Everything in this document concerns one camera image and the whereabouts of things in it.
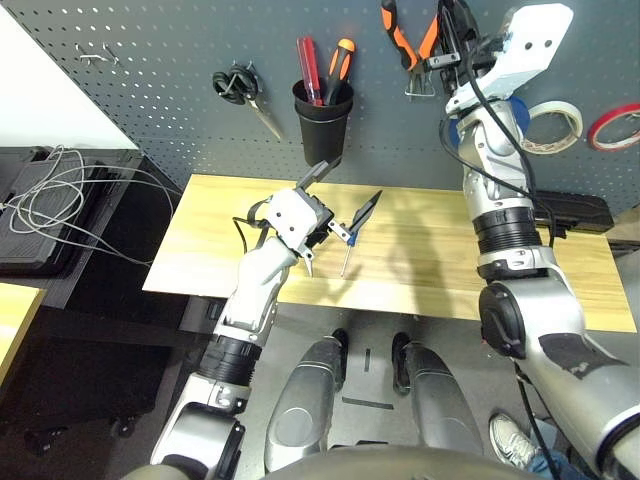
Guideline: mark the black ribbed plastic case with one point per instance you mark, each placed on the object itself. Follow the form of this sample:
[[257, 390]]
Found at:
[[35, 240]]

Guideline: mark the silver robot leg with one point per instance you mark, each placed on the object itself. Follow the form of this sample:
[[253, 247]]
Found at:
[[300, 400], [435, 395]]

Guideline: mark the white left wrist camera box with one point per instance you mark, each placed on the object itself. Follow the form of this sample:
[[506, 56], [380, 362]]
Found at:
[[290, 215]]

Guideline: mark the red tape roll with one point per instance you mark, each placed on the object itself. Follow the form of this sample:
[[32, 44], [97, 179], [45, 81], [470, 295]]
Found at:
[[616, 111]]

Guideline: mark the blue tape roll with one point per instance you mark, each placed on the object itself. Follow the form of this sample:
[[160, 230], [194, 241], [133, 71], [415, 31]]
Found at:
[[521, 117]]

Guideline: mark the orange black pliers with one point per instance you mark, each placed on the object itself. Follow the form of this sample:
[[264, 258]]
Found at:
[[395, 30]]

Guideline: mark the metal peg hook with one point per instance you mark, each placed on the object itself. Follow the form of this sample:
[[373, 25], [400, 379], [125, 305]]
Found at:
[[87, 57], [111, 55]]

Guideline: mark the grey robot torso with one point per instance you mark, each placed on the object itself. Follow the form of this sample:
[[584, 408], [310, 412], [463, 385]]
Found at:
[[350, 465]]

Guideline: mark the blue screwdriver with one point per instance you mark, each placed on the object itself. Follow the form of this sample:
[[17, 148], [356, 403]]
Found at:
[[352, 240]]

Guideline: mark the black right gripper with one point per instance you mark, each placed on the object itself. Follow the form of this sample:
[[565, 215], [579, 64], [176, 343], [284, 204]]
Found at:
[[470, 65]]

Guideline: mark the silver right robot leg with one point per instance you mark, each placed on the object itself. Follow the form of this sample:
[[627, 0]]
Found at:
[[435, 395]]

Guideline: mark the light wooden side table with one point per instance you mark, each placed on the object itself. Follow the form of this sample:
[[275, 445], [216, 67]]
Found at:
[[12, 320]]

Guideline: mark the blue jeans leg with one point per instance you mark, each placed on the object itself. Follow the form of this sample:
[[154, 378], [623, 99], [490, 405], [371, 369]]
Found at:
[[560, 465]]

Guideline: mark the dark grey metal pegboard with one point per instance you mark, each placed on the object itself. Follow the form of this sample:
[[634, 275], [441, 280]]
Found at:
[[150, 100]]

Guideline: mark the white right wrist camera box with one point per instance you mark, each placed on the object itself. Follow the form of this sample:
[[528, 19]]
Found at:
[[525, 50]]

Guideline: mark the black tool case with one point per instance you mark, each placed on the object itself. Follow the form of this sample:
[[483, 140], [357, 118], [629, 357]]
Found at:
[[580, 210]]

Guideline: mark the black low cabinet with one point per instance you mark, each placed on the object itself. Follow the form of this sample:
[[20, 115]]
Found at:
[[100, 350]]

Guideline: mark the silver left robot leg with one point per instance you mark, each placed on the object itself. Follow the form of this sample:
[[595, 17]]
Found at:
[[300, 400]]

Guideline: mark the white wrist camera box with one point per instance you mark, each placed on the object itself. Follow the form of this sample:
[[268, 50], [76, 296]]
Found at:
[[290, 215], [525, 50]]

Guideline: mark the white tape roll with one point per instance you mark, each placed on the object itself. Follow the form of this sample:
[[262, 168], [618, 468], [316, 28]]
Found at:
[[555, 105]]

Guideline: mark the black plastic cup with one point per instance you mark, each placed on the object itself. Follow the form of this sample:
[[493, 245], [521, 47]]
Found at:
[[322, 140]]

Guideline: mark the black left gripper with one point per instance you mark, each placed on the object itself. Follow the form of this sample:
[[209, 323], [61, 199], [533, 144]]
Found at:
[[322, 220]]

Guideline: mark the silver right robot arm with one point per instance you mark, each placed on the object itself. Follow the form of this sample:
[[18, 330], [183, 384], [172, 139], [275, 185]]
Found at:
[[500, 175]]

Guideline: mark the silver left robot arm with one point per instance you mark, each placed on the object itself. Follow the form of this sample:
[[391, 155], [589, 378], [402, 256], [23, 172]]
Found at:
[[260, 280]]

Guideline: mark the white sneaker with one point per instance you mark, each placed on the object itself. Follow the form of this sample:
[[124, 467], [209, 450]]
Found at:
[[512, 442]]

